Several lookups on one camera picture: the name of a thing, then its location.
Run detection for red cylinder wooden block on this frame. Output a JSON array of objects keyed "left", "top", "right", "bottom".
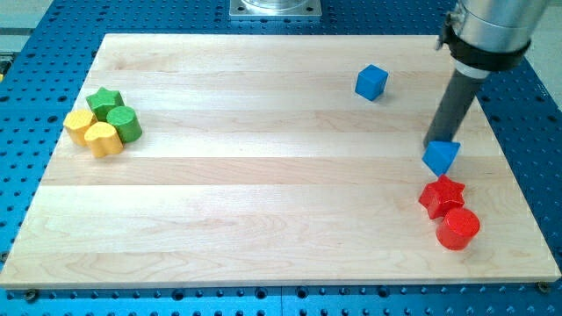
[{"left": 436, "top": 207, "right": 480, "bottom": 250}]

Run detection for green cylinder wooden block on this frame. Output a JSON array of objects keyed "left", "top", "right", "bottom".
[{"left": 106, "top": 106, "right": 142, "bottom": 143}]

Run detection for blue triangular wooden block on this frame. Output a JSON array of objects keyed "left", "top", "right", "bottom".
[{"left": 422, "top": 140, "right": 461, "bottom": 176}]

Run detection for yellow hexagon wooden block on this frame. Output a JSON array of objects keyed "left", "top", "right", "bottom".
[{"left": 63, "top": 109, "right": 97, "bottom": 147}]

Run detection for light wooden board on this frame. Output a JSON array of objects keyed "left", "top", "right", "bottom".
[{"left": 1, "top": 33, "right": 560, "bottom": 290}]

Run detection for blue wooden cube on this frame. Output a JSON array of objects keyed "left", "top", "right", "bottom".
[{"left": 355, "top": 64, "right": 388, "bottom": 101}]

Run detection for red star wooden block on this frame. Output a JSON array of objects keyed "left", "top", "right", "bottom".
[{"left": 419, "top": 175, "right": 465, "bottom": 219}]

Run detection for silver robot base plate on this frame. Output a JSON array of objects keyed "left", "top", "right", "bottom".
[{"left": 229, "top": 0, "right": 322, "bottom": 18}]

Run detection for green star wooden block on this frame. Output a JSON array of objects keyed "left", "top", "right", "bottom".
[{"left": 86, "top": 87, "right": 125, "bottom": 121}]

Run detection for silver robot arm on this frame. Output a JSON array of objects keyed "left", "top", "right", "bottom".
[{"left": 436, "top": 0, "right": 549, "bottom": 80}]

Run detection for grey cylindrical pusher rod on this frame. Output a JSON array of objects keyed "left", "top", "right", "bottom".
[{"left": 423, "top": 70, "right": 485, "bottom": 147}]

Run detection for yellow heart wooden block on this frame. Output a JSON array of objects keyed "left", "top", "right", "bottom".
[{"left": 84, "top": 122, "right": 124, "bottom": 158}]

